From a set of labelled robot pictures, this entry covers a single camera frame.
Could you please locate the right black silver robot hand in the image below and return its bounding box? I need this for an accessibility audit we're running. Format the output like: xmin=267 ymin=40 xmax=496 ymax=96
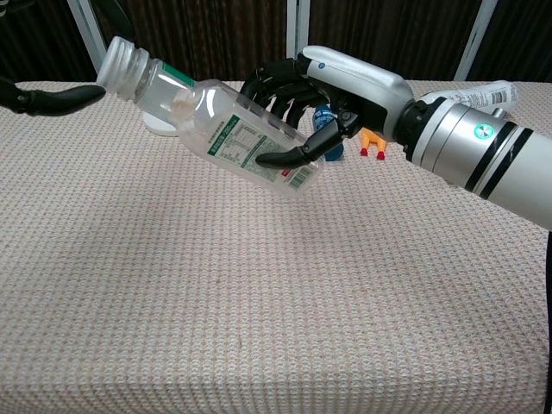
xmin=239 ymin=45 xmax=416 ymax=170

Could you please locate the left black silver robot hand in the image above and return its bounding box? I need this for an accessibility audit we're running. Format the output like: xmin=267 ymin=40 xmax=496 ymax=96
xmin=0 ymin=0 xmax=135 ymax=117

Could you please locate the translucent white bottle cap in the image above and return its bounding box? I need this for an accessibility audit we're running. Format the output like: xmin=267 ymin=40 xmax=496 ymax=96
xmin=95 ymin=35 xmax=150 ymax=103

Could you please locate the transparent bottle with green label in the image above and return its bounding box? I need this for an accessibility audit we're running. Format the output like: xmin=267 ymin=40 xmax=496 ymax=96
xmin=133 ymin=55 xmax=325 ymax=198

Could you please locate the blue small object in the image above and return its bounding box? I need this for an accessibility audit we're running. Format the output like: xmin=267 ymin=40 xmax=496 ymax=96
xmin=313 ymin=103 xmax=345 ymax=162

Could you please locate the white bottle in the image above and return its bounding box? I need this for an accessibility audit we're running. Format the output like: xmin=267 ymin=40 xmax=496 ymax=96
xmin=420 ymin=80 xmax=518 ymax=116

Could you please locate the orange rubber chicken toy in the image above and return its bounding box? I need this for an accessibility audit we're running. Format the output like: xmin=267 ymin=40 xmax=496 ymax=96
xmin=360 ymin=127 xmax=388 ymax=160

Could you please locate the dark brown partition panel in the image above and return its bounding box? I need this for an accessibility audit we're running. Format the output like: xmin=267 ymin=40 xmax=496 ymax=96
xmin=308 ymin=0 xmax=480 ymax=82
xmin=0 ymin=0 xmax=98 ymax=84
xmin=467 ymin=0 xmax=552 ymax=84
xmin=92 ymin=0 xmax=289 ymax=82

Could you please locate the beige woven tablecloth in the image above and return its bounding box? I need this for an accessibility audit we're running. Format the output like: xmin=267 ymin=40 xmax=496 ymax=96
xmin=0 ymin=79 xmax=552 ymax=414

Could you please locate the grey metal partition post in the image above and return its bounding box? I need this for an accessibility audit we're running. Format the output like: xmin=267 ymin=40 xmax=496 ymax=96
xmin=66 ymin=0 xmax=114 ymax=83
xmin=453 ymin=0 xmax=499 ymax=82
xmin=286 ymin=0 xmax=311 ymax=60

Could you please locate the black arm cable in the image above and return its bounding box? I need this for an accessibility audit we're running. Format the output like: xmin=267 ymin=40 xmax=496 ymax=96
xmin=543 ymin=230 xmax=552 ymax=414

